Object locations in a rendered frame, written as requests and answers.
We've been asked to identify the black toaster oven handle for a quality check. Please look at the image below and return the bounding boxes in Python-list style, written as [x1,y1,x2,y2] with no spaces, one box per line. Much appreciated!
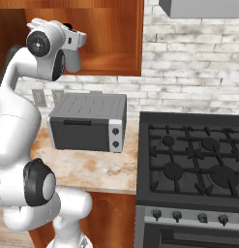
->
[63,119,93,127]

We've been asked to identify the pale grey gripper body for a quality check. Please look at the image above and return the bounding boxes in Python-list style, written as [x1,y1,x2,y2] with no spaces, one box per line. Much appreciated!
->
[63,47,83,75]

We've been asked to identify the open wooden wall cabinet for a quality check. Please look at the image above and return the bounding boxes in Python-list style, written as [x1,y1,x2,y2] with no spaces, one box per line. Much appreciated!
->
[0,0,145,78]

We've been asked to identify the black stove knob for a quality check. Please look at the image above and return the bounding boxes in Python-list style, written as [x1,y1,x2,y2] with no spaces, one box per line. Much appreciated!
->
[151,208,163,222]
[172,210,184,224]
[218,214,230,227]
[197,213,209,225]

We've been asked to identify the black oven door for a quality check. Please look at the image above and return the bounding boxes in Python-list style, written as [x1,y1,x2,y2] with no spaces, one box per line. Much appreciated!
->
[143,222,239,248]

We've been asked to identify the grey toaster oven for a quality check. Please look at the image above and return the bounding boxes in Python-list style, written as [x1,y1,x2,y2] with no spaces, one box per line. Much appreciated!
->
[47,92,128,154]

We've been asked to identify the black gas stove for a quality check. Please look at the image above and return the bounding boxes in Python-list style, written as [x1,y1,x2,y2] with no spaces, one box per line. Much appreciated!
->
[134,110,239,248]

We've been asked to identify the grey range hood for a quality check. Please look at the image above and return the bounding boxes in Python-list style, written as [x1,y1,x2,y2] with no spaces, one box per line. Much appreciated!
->
[158,0,239,19]

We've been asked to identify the wooden base cabinet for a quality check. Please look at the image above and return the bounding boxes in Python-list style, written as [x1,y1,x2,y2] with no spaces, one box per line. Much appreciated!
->
[28,190,138,248]

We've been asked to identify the grey wall outlet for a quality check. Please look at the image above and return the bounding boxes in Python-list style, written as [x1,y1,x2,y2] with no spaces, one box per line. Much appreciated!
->
[31,88,48,109]
[51,89,65,105]

